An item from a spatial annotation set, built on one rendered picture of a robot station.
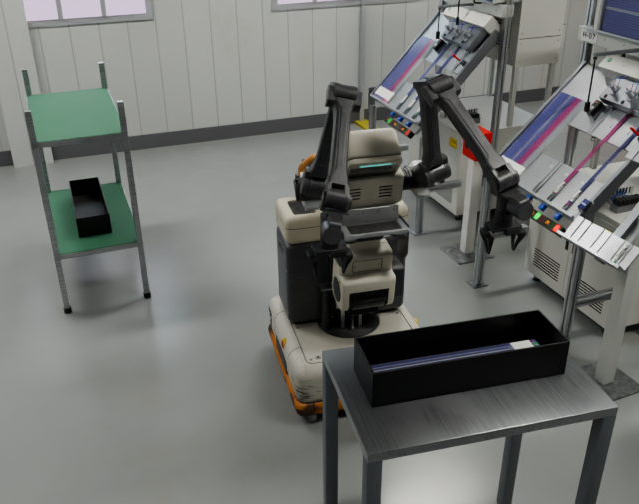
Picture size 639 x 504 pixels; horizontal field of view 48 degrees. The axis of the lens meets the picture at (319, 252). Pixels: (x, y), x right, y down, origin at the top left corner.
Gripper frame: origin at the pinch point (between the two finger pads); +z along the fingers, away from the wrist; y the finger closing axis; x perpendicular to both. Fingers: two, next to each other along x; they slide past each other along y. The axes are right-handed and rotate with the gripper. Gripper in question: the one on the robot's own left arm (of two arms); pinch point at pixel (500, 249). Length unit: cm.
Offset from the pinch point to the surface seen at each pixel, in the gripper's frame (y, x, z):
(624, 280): 78, 36, 44
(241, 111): -25, 427, 70
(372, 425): -59, -49, 18
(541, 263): 93, 121, 82
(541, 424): -16, -59, 20
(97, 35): -135, 414, -4
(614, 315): 78, 37, 62
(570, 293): 70, 59, 62
